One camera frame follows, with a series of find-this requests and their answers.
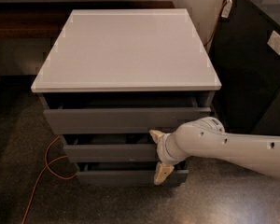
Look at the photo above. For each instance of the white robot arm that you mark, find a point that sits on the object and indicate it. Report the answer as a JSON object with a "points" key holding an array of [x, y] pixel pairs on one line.
{"points": [[206, 138]]}

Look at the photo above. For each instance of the grey drawer cabinet white top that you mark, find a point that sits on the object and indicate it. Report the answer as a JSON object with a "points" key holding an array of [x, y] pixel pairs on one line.
{"points": [[124, 58]]}

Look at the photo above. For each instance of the black bin cabinet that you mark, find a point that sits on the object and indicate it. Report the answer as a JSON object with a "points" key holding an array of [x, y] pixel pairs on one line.
{"points": [[248, 69]]}

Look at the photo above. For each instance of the grey bottom drawer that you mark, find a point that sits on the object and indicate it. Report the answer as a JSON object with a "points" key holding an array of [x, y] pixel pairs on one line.
{"points": [[117, 174]]}

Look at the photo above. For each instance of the dark wooden bench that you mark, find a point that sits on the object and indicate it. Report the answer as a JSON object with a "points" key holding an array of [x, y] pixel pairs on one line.
{"points": [[46, 19]]}

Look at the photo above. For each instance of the grey top drawer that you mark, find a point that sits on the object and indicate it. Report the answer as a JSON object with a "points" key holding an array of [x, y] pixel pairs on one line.
{"points": [[121, 120]]}

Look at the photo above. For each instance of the grey drawer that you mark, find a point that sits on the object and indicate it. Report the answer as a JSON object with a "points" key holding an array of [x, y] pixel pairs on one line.
{"points": [[117, 174], [121, 120], [116, 147]]}

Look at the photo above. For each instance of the white cable tag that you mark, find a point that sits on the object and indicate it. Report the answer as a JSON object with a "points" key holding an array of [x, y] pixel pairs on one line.
{"points": [[226, 9]]}

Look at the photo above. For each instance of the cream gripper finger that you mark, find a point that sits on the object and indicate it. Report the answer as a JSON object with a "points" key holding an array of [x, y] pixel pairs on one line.
{"points": [[156, 135], [162, 172]]}

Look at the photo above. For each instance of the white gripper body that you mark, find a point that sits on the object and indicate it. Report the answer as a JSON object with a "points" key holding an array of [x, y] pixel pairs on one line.
{"points": [[162, 148]]}

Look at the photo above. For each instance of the white label sticker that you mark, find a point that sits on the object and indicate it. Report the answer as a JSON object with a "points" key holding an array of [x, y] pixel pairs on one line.
{"points": [[274, 42]]}

